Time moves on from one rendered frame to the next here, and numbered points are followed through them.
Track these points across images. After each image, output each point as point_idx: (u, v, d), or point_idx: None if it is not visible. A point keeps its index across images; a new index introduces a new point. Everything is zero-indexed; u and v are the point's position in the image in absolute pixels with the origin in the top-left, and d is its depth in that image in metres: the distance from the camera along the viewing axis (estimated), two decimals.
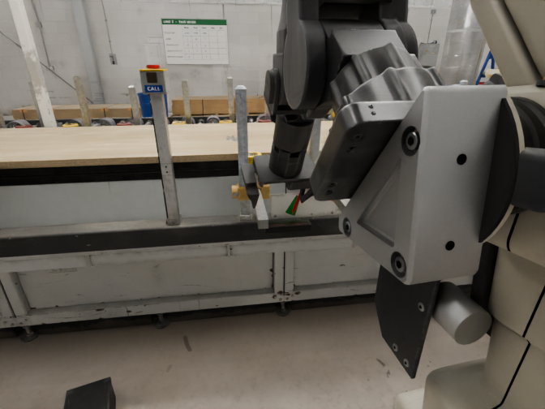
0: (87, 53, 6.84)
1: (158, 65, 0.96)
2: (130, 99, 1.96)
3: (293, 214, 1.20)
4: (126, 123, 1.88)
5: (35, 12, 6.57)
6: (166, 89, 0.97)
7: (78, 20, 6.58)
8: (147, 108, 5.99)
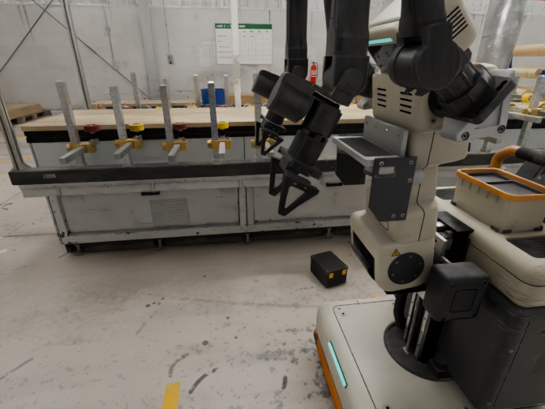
0: (150, 54, 7.67)
1: None
2: None
3: None
4: None
5: (105, 18, 7.40)
6: None
7: (143, 24, 7.41)
8: (209, 102, 6.83)
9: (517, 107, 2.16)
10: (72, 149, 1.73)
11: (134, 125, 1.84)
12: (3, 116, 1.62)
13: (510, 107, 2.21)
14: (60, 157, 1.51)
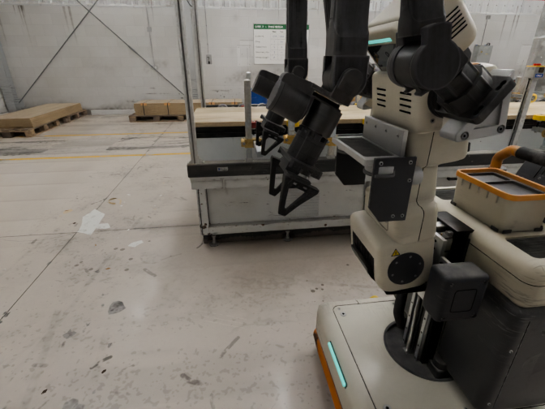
0: (190, 54, 7.79)
1: (540, 63, 1.90)
2: None
3: None
4: None
5: (148, 19, 7.52)
6: (542, 75, 1.92)
7: (185, 25, 7.52)
8: (253, 101, 6.94)
9: None
10: (246, 144, 1.84)
11: None
12: (192, 113, 1.74)
13: None
14: (259, 151, 1.62)
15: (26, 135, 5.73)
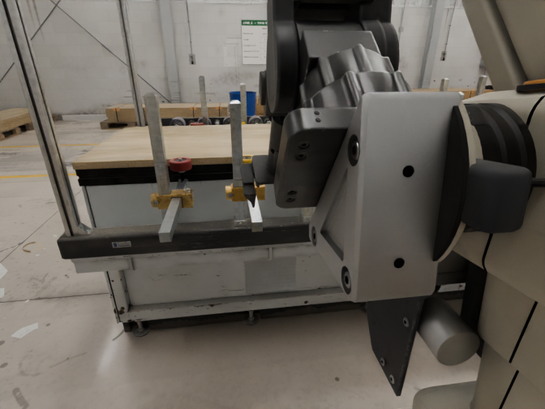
0: (170, 53, 7.02)
1: None
2: None
3: None
4: None
5: None
6: None
7: (164, 21, 6.76)
8: None
9: None
10: (160, 203, 1.07)
11: (247, 161, 1.19)
12: (53, 154, 0.97)
13: None
14: (162, 232, 0.85)
15: None
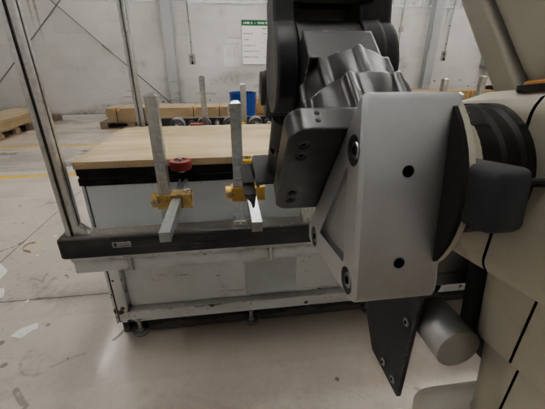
0: (170, 53, 7.02)
1: None
2: None
3: None
4: None
5: None
6: None
7: (164, 21, 6.76)
8: None
9: None
10: (160, 203, 1.07)
11: (247, 161, 1.19)
12: (53, 154, 0.97)
13: None
14: (162, 232, 0.85)
15: None
